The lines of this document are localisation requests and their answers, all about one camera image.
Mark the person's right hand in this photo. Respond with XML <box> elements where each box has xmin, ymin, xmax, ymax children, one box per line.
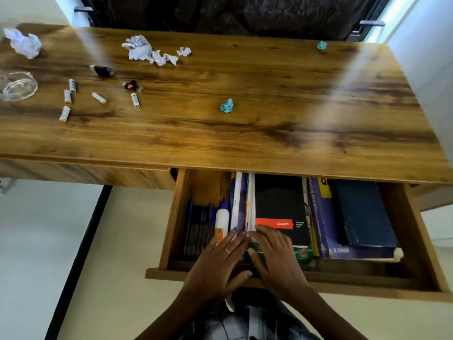
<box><xmin>247</xmin><ymin>224</ymin><xmax>310</xmax><ymax>301</ymax></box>

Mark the person's left hand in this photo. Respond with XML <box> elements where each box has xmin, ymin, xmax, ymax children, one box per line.
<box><xmin>182</xmin><ymin>228</ymin><xmax>252</xmax><ymax>305</ymax></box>

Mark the green cyclist cover notebook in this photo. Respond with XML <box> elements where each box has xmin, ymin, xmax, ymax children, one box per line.
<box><xmin>244</xmin><ymin>242</ymin><xmax>316</xmax><ymax>270</ymax></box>

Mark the bundle of ballpoint pens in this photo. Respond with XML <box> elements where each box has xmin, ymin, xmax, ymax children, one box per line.
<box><xmin>182</xmin><ymin>200</ymin><xmax>217</xmax><ymax>262</ymax></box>

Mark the orange white glue bottle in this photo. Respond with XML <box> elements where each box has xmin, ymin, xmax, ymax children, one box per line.
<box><xmin>214</xmin><ymin>196</ymin><xmax>231</xmax><ymax>243</ymax></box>

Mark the purple yellow thick book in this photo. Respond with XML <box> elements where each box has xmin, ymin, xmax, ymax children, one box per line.
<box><xmin>307</xmin><ymin>177</ymin><xmax>404</xmax><ymax>263</ymax></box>

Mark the black spiral notebook red label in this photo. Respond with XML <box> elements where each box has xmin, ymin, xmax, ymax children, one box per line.
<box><xmin>254</xmin><ymin>174</ymin><xmax>312</xmax><ymax>248</ymax></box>

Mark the white purple notebook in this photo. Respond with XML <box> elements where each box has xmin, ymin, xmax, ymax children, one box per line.
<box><xmin>232</xmin><ymin>172</ymin><xmax>256</xmax><ymax>238</ymax></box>

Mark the small dark blue book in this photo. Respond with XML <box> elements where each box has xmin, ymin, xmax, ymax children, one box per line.
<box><xmin>327</xmin><ymin>179</ymin><xmax>400</xmax><ymax>249</ymax></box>

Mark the twisted white paper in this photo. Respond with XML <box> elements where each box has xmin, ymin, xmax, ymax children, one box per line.
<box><xmin>151</xmin><ymin>50</ymin><xmax>179</xmax><ymax>67</ymax></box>

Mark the black lighter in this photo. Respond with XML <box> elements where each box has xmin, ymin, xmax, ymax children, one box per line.
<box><xmin>89</xmin><ymin>64</ymin><xmax>115</xmax><ymax>78</ymax></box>

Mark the large white paper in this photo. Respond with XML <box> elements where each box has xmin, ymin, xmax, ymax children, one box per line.
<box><xmin>121</xmin><ymin>35</ymin><xmax>155</xmax><ymax>62</ymax></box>

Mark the clear glass ashtray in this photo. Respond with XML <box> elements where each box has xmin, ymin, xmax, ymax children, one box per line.
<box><xmin>0</xmin><ymin>70</ymin><xmax>39</xmax><ymax>102</ymax></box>

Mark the white paper ball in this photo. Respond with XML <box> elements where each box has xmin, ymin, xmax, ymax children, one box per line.
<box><xmin>3</xmin><ymin>28</ymin><xmax>42</xmax><ymax>60</ymax></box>

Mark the person's left forearm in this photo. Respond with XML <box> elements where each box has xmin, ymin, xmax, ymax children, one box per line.
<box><xmin>134</xmin><ymin>290</ymin><xmax>202</xmax><ymax>340</ymax></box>

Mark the person's right forearm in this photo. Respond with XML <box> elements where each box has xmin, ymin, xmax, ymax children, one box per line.
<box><xmin>283</xmin><ymin>286</ymin><xmax>369</xmax><ymax>340</ymax></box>

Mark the black white plaid shirt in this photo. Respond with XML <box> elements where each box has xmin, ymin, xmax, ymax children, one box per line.
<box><xmin>180</xmin><ymin>288</ymin><xmax>319</xmax><ymax>340</ymax></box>

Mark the black baseboard strip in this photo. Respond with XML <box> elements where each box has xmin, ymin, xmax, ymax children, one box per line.
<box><xmin>44</xmin><ymin>186</ymin><xmax>113</xmax><ymax>340</ymax></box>

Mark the dark brown leaf-patterned curtain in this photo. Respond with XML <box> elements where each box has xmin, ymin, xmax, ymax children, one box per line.
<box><xmin>78</xmin><ymin>0</ymin><xmax>378</xmax><ymax>41</ymax></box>

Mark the black window frame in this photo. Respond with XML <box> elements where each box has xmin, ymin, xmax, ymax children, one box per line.
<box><xmin>346</xmin><ymin>0</ymin><xmax>394</xmax><ymax>42</ymax></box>

